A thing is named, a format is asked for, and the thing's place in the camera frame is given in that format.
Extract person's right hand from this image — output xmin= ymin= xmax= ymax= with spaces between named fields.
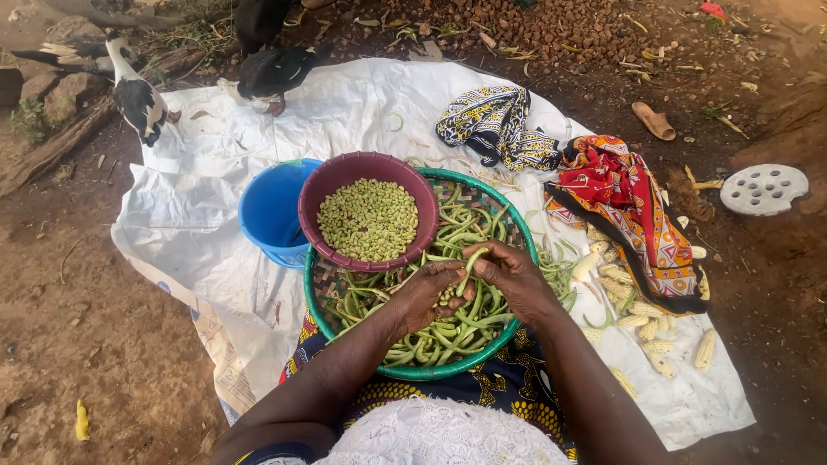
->
xmin=462 ymin=241 xmax=564 ymax=326

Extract person's left hand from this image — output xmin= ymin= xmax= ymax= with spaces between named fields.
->
xmin=386 ymin=260 xmax=476 ymax=336

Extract green bean pod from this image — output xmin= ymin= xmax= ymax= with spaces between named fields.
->
xmin=455 ymin=247 xmax=490 ymax=298

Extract pile of empty bean pods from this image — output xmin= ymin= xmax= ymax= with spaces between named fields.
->
xmin=523 ymin=210 xmax=615 ymax=330

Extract heap of green bean pods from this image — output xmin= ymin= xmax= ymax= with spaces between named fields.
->
xmin=321 ymin=185 xmax=525 ymax=368

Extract green woven basket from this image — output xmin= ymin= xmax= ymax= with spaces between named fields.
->
xmin=304 ymin=167 xmax=539 ymax=382

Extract heap of shelled green beans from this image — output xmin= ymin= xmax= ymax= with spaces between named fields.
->
xmin=316 ymin=178 xmax=420 ymax=263

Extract person's patterned skirt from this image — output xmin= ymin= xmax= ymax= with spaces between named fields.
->
xmin=279 ymin=310 xmax=579 ymax=462

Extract maroon plastic bowl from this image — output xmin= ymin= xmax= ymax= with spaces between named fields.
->
xmin=298 ymin=151 xmax=441 ymax=273

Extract pile of maize cobs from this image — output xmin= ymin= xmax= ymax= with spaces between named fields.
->
xmin=571 ymin=226 xmax=718 ymax=399

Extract orange red patterned cloth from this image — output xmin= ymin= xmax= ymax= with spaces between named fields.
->
xmin=544 ymin=134 xmax=710 ymax=317

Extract person's white lace top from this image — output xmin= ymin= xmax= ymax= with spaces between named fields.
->
xmin=258 ymin=395 xmax=572 ymax=465

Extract blue yellow patterned cloth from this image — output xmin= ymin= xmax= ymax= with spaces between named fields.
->
xmin=435 ymin=85 xmax=562 ymax=173

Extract blue plastic bucket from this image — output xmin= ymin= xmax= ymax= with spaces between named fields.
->
xmin=238 ymin=158 xmax=324 ymax=269

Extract brown sandal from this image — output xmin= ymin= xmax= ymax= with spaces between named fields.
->
xmin=631 ymin=101 xmax=677 ymax=142

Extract white plastic sheet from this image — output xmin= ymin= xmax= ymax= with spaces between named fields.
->
xmin=110 ymin=57 xmax=757 ymax=452

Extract round grey perforated slab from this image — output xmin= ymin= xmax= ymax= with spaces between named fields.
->
xmin=720 ymin=163 xmax=810 ymax=217

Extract black and white duck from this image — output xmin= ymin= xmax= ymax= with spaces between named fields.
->
xmin=216 ymin=44 xmax=335 ymax=117
xmin=10 ymin=29 xmax=170 ymax=148

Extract wooden log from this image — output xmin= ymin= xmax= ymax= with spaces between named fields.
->
xmin=0 ymin=45 xmax=208 ymax=198

